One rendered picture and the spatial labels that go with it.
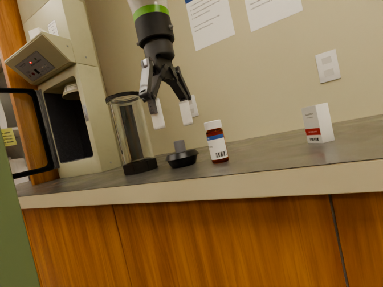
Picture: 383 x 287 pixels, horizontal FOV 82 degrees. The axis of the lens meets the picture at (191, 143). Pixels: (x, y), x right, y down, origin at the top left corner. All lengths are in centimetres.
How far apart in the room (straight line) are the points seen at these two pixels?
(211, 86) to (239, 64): 17
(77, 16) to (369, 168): 116
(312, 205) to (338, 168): 8
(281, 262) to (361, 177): 19
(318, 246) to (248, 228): 10
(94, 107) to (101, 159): 23
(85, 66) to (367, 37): 111
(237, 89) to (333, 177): 83
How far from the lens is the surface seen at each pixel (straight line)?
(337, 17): 111
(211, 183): 37
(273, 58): 108
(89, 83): 109
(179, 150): 56
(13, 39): 146
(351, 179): 34
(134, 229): 56
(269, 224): 40
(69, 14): 120
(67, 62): 109
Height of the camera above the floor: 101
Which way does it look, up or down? 2 degrees down
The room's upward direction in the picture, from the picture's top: 12 degrees counter-clockwise
